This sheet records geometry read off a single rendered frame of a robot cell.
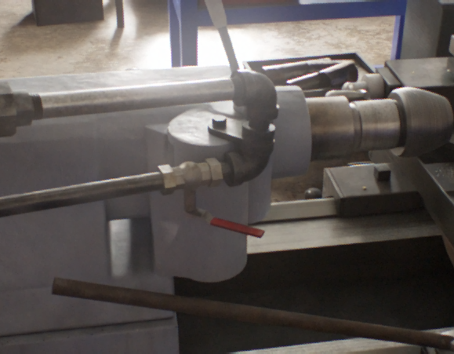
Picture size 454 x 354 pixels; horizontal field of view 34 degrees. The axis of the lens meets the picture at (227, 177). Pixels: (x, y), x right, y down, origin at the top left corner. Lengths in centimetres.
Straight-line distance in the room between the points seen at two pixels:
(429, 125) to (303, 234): 33
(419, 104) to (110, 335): 45
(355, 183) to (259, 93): 56
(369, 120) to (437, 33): 142
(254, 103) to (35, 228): 29
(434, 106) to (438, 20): 138
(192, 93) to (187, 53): 205
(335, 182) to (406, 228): 14
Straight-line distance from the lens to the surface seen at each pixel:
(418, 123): 93
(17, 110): 63
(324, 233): 119
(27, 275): 86
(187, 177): 72
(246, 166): 74
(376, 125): 92
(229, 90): 70
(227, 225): 74
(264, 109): 73
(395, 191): 124
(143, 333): 87
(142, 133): 81
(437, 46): 233
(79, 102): 65
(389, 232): 121
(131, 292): 77
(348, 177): 126
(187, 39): 271
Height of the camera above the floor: 152
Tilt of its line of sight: 31 degrees down
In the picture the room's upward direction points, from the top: straight up
